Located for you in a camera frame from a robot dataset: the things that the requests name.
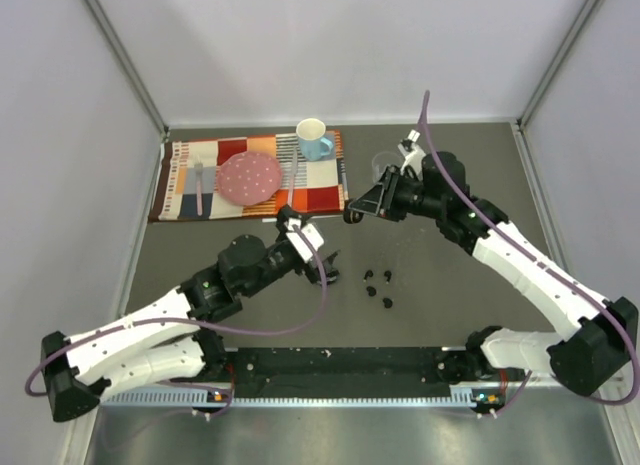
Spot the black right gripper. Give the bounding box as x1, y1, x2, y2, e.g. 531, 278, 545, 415
351, 166, 445, 223

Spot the glossy black earbud charging case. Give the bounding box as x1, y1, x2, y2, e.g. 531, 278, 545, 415
343, 209, 364, 225

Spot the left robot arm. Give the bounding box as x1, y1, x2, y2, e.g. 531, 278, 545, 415
41, 230, 339, 423

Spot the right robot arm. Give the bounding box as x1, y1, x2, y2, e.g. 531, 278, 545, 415
345, 152, 639, 397

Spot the clear drinking glass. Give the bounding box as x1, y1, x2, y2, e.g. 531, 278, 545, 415
371, 151, 404, 183

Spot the pink plastic knife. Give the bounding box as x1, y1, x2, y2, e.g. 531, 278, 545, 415
286, 147, 298, 208

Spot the light blue mug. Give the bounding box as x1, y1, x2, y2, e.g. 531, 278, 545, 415
296, 118, 334, 161

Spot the pink polka dot plate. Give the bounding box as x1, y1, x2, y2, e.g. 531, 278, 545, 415
216, 151, 283, 206

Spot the colourful patchwork placemat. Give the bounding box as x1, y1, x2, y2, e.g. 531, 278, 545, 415
148, 130, 348, 222

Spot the pink plastic fork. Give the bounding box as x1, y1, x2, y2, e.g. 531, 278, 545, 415
194, 155, 204, 217

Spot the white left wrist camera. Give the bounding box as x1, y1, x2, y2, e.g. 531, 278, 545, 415
276, 205, 325, 263

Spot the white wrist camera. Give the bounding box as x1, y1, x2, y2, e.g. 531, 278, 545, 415
276, 205, 325, 263
398, 130, 426, 176

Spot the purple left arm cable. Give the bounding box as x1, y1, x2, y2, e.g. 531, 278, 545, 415
24, 224, 329, 399

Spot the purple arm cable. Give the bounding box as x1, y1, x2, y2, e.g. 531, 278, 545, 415
418, 89, 640, 404
24, 224, 329, 399

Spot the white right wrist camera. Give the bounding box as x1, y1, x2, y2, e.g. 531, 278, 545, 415
398, 130, 426, 176

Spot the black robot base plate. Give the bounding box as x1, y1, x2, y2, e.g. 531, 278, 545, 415
228, 347, 479, 399

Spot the grey slotted cable duct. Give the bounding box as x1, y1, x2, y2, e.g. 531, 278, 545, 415
102, 385, 500, 410

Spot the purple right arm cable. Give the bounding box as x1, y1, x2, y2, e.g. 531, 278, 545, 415
418, 89, 640, 404

